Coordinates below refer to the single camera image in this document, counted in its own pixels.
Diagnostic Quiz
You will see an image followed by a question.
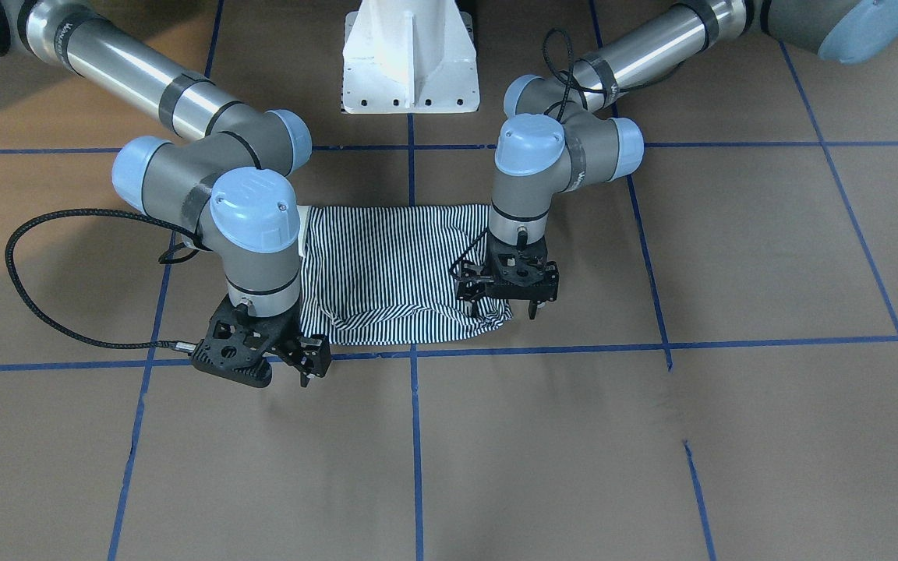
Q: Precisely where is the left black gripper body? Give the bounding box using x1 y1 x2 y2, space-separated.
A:
484 237 560 303

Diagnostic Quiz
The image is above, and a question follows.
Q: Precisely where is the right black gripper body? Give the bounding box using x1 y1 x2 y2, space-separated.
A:
190 297 297 388

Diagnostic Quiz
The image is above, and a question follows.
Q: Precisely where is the striped polo shirt white collar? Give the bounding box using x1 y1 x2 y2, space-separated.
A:
299 205 512 347

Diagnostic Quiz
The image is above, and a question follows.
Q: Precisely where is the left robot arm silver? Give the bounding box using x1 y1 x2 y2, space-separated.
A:
449 1 898 316

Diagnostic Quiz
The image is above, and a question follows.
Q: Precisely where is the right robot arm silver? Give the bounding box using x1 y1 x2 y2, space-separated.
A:
0 1 331 388

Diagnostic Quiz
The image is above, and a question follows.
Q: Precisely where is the brown paper table cover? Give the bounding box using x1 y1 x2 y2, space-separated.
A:
0 30 898 560

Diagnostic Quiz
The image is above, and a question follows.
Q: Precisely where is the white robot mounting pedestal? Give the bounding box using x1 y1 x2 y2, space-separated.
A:
340 1 480 115

